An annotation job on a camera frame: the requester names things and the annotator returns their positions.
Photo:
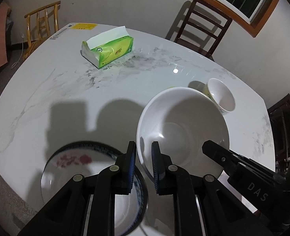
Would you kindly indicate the dark wooden chair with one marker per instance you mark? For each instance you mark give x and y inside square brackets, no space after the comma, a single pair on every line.
[203,21]

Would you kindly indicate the yellow rectangular label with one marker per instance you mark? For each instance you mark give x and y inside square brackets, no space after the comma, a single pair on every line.
[84,26]

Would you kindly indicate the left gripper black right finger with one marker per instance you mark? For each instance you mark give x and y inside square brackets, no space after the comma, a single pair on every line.
[202,205]

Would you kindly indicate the large blue floral plate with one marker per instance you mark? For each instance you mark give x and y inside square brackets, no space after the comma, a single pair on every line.
[129,209]

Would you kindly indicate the green tissue box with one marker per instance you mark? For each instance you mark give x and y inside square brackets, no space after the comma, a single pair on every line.
[107,47]

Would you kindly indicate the white bowl with Dog text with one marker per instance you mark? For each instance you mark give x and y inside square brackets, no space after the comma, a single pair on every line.
[219,93]

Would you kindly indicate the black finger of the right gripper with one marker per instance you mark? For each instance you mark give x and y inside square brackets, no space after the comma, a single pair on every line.
[229,160]

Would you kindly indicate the dark chairs at right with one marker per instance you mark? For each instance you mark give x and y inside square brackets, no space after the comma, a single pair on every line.
[279,115]

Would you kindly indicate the bamboo chair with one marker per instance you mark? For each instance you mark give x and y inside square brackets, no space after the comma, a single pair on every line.
[43,30]

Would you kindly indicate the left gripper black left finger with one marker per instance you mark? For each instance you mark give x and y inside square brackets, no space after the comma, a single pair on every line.
[86,205]

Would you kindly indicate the white ribbed bowl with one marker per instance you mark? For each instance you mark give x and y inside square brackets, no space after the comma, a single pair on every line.
[181,119]

